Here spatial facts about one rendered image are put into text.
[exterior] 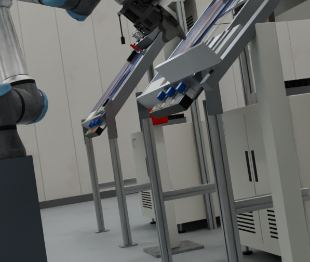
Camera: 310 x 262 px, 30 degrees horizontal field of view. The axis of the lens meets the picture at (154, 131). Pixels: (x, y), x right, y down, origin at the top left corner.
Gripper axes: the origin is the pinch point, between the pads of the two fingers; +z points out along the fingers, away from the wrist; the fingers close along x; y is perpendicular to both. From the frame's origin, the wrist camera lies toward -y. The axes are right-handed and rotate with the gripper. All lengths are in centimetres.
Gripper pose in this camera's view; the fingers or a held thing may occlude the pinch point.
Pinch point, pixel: (184, 35)
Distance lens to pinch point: 181.3
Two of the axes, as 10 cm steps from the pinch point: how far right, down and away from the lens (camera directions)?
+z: 7.7, 6.2, 1.8
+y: -5.8, 7.8, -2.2
